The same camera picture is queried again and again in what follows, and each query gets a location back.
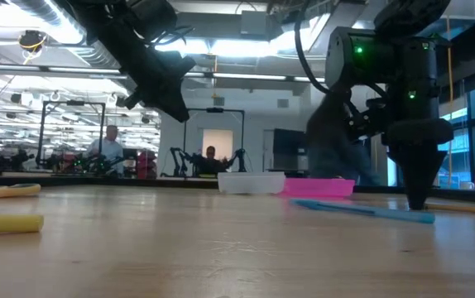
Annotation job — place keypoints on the black wall screen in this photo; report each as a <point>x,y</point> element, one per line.
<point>289,142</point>

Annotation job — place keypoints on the white mug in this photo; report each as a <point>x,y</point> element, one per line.
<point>467,185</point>

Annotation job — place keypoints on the person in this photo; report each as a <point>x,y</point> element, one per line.
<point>211,161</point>
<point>337,145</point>
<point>109,149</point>

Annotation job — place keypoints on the grey ceiling box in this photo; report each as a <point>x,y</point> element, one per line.
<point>254,22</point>

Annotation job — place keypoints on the red equipment case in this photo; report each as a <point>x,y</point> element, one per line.
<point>146,163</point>

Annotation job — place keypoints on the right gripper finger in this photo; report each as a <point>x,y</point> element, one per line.
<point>428,169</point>
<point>409,169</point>

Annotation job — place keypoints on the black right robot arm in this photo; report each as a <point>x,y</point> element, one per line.
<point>378,54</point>

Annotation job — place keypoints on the blue pen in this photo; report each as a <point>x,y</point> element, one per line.
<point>366,212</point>

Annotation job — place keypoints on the clear plastic supply box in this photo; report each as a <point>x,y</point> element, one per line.
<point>250,183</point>

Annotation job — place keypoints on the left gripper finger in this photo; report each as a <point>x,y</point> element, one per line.
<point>177,95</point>
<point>163,103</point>

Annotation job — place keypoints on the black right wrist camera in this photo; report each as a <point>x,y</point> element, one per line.
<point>366,120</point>

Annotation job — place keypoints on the yellow pencil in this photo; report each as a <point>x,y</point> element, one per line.
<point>469,208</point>

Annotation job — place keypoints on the pink plastic box lid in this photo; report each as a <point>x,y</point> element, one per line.
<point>318,187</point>

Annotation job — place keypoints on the black gantry frame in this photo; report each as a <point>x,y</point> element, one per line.
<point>221,109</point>
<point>72,102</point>

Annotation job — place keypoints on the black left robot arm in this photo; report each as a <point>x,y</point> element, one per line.
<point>113,16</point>

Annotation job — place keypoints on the yellow highlighter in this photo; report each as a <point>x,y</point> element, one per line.
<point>6,223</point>

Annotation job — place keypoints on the long ceiling light strip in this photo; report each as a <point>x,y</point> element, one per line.
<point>246,76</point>

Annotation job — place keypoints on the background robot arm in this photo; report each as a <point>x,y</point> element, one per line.
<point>181,161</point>
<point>84,163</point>
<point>241,159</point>

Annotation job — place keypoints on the black aluminium table frame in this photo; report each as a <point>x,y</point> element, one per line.
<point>97,181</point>

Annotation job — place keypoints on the white door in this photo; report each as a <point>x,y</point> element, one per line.
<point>217,138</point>

